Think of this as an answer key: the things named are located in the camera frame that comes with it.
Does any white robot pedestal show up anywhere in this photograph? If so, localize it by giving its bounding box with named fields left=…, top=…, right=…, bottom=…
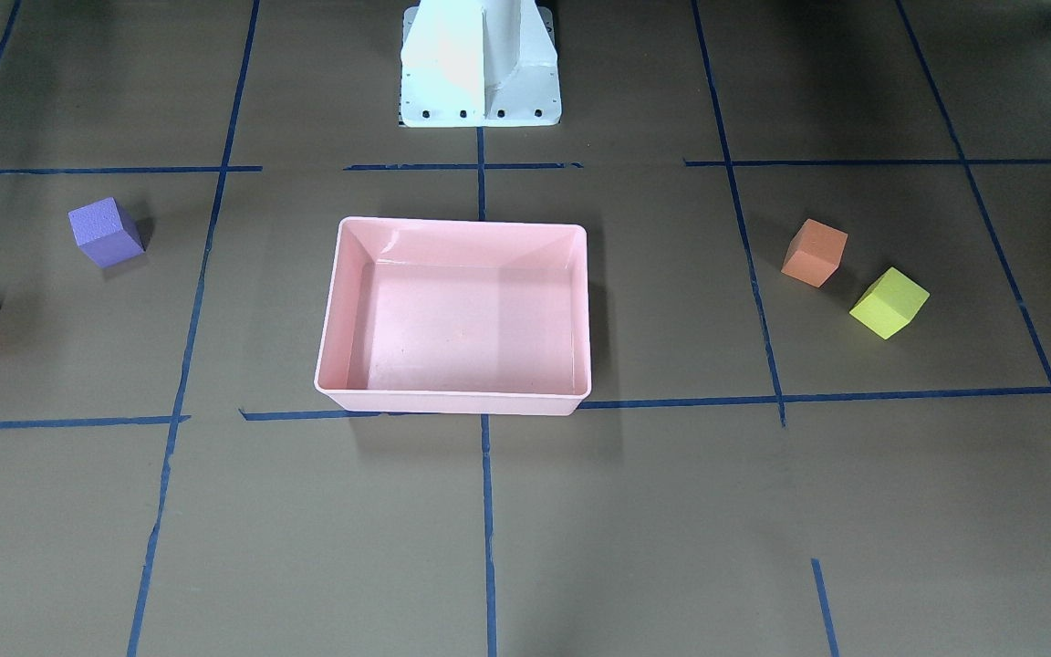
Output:
left=398, top=1, right=563, bottom=129

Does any purple foam block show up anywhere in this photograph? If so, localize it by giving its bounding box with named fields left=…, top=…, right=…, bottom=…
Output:
left=68, top=198, right=145, bottom=269

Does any yellow foam block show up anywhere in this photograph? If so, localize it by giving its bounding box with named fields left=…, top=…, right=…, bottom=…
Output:
left=849, top=267, right=930, bottom=338

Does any pink plastic bin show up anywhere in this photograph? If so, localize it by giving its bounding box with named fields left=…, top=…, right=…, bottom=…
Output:
left=313, top=215, right=592, bottom=416

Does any orange foam block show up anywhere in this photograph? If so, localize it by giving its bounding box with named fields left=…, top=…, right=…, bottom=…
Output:
left=781, top=219, right=849, bottom=288

